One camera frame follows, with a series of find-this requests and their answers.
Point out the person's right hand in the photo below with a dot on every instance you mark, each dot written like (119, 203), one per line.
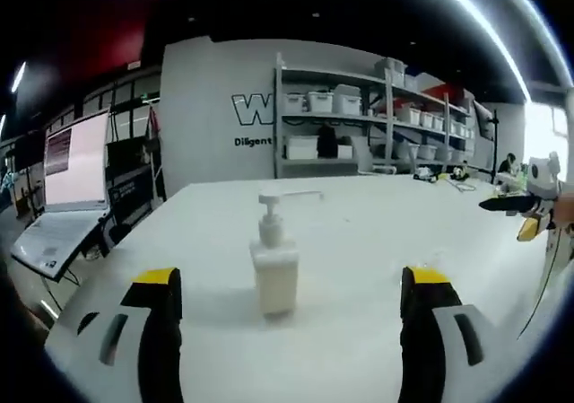
(564, 210)

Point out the clutter of small objects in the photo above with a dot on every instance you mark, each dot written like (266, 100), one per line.
(441, 176)

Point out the grey metal shelf unit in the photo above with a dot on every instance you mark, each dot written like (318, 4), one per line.
(359, 120)

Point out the row of white storage boxes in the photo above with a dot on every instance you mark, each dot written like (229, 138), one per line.
(320, 101)

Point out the black tripod stand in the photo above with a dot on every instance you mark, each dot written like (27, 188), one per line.
(495, 147)

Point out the white pump bottle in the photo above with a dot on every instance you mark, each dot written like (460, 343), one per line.
(274, 277)

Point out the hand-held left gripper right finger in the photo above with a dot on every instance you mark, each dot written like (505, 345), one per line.
(426, 353)

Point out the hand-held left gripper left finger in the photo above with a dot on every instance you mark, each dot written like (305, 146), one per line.
(157, 353)

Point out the black bag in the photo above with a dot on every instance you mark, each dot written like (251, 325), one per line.
(326, 142)

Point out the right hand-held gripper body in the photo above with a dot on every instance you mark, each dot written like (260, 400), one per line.
(541, 174)

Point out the open silver laptop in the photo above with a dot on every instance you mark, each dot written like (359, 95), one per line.
(67, 187)

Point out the dark sign board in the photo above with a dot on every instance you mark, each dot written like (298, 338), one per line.
(132, 196)

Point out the ceiling light strip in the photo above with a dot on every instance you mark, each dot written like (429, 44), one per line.
(493, 30)

